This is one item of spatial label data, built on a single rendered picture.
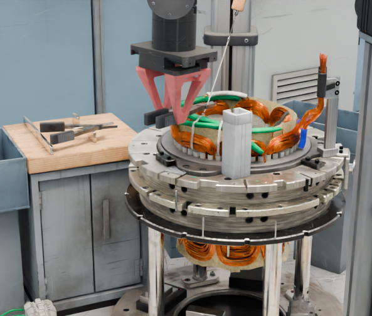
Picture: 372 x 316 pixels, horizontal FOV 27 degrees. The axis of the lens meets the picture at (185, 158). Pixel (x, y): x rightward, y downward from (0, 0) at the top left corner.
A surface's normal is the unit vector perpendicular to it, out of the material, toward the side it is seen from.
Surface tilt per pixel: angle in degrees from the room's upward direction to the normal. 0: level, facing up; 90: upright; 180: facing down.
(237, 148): 90
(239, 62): 90
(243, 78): 90
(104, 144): 0
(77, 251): 90
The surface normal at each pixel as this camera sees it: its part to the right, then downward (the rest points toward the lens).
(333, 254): -0.62, 0.26
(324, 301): 0.00, -0.94
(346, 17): 0.57, 0.28
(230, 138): -0.83, 0.18
